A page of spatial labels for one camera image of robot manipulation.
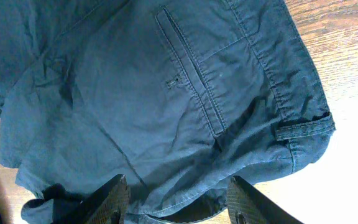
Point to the navy blue shorts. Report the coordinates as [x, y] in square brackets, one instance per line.
[177, 96]

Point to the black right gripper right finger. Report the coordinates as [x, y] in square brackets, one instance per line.
[247, 205]

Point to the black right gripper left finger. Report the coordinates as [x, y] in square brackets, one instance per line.
[107, 205]

